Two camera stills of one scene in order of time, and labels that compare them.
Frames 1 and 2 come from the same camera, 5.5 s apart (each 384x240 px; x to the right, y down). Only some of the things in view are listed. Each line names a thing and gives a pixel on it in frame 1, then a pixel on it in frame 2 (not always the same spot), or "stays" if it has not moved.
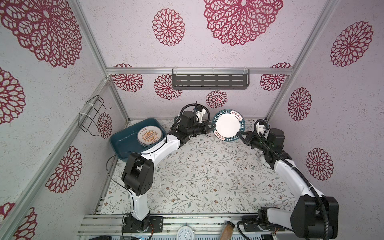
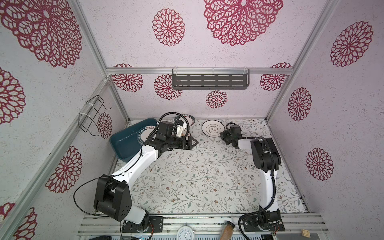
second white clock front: x=185 y=233 stays
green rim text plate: x=229 y=122 -> x=144 y=133
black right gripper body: x=255 y=142 -> x=226 y=137
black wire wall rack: x=89 y=113 stays
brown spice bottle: x=227 y=231 stays
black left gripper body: x=197 y=129 -> x=179 y=143
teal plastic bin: x=137 y=138 stays
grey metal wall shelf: x=208 y=79 stays
